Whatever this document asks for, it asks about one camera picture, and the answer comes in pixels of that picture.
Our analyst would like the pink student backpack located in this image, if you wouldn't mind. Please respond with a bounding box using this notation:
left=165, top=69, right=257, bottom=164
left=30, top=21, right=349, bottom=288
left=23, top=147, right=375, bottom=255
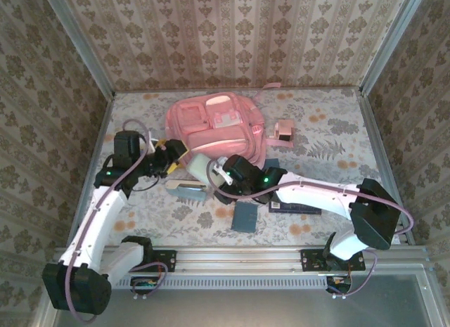
left=165, top=82, right=295, bottom=169

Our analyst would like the thin navy QR code book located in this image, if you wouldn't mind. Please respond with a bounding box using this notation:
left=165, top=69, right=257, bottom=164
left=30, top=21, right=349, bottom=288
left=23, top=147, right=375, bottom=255
left=267, top=198, right=323, bottom=215

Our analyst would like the left aluminium corner post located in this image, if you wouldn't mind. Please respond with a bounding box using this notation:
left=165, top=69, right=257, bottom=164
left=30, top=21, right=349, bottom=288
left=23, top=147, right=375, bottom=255
left=41, top=0, right=117, bottom=98

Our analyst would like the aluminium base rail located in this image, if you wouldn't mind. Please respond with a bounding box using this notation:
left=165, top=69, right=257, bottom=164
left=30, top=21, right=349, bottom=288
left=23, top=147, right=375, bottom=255
left=52, top=245, right=432, bottom=271

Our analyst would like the yellow cartoon cover book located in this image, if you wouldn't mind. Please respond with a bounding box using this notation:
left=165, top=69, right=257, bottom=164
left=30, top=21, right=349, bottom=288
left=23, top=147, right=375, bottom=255
left=155, top=138, right=184, bottom=175

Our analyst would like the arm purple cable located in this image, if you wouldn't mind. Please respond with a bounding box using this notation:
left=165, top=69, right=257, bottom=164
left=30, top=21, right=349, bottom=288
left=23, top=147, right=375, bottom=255
left=206, top=160, right=416, bottom=302
left=65, top=118, right=166, bottom=323

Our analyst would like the aluminium corner post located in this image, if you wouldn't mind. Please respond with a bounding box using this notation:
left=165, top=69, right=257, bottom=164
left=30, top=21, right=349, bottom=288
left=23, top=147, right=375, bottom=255
left=358, top=0, right=428, bottom=96
left=41, top=0, right=117, bottom=98

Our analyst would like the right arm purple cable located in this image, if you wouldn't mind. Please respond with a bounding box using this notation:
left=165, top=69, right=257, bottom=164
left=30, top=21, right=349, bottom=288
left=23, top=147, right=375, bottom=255
left=206, top=160, right=416, bottom=302

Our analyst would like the left aluminium table side rail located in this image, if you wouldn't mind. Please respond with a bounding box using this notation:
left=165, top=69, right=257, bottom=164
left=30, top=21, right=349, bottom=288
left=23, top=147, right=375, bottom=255
left=66, top=93, right=117, bottom=247

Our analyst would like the grey metal sheet panel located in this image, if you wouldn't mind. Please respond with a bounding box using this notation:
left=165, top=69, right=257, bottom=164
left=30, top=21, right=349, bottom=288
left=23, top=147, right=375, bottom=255
left=52, top=272, right=435, bottom=327

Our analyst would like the small teal notebook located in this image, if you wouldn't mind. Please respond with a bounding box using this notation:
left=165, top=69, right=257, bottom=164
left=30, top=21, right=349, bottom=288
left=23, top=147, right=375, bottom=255
left=231, top=200, right=259, bottom=233

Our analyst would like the pale green pencil case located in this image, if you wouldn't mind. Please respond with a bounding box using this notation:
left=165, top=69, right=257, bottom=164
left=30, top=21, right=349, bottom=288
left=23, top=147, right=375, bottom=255
left=186, top=153, right=214, bottom=180

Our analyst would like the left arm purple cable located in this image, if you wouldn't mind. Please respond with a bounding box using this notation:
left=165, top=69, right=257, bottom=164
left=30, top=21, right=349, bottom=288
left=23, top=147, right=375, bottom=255
left=65, top=118, right=166, bottom=323

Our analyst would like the pink pencil sharpener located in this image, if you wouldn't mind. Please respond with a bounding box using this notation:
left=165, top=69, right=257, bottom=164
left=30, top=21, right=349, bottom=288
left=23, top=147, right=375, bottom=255
left=269, top=119, right=295, bottom=142

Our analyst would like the grey slotted cable duct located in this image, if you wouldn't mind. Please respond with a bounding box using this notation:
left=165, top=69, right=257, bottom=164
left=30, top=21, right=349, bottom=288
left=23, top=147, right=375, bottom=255
left=65, top=276, right=331, bottom=290

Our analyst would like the right aluminium corner post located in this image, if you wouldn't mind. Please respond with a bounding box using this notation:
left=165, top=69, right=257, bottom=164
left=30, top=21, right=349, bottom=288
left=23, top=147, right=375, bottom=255
left=358, top=0, right=428, bottom=96

